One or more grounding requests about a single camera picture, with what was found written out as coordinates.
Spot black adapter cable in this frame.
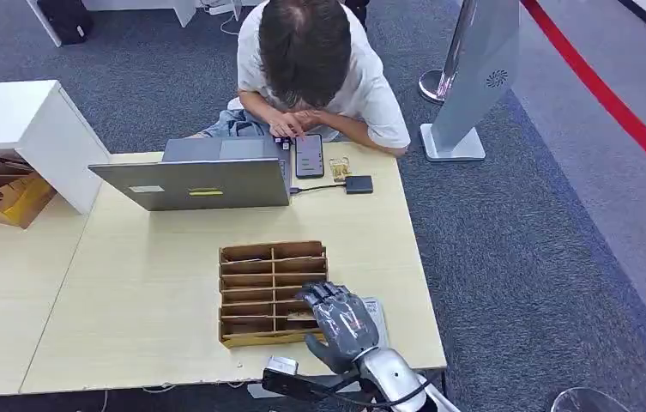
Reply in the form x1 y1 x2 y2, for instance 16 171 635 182
290 181 347 197

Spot black adapter box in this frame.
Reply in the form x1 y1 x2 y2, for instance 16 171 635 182
345 175 374 196

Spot white cable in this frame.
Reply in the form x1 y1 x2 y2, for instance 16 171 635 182
204 0 243 36

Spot standing person's legs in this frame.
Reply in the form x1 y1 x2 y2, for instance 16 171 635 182
345 0 371 28

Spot black smartphone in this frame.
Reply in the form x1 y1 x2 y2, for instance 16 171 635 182
294 134 325 180

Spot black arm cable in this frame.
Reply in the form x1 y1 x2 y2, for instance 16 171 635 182
299 375 432 410

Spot wooden card box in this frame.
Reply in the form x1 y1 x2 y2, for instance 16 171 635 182
218 240 329 349

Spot person's left hand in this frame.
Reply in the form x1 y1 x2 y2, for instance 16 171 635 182
293 109 324 132

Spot person's right hand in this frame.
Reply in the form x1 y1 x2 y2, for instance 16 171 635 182
267 112 305 139

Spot brown cardboard box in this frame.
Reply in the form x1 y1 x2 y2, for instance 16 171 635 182
0 152 57 230

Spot small yellow packet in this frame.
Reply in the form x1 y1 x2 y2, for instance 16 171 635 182
329 157 352 183

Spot grey kiosk stand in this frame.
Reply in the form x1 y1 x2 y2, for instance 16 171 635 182
420 0 522 163

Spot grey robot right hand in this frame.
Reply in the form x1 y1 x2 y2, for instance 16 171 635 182
295 281 382 375

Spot clear glass dome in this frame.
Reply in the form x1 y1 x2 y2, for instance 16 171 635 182
549 387 637 412

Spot white shelf unit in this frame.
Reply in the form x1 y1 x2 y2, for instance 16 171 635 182
0 79 112 216

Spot white table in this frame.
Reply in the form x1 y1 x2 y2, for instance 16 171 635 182
26 0 205 46

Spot red barrier belt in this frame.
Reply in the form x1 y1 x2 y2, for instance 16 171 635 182
520 0 646 192

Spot grey laptop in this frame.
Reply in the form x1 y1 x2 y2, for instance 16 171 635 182
88 135 293 213

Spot chrome stanchion post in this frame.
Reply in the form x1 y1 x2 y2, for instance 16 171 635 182
418 0 480 105

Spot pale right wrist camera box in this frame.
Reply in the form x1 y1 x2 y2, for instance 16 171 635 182
261 356 323 400

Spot person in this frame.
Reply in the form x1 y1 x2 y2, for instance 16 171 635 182
185 0 412 158

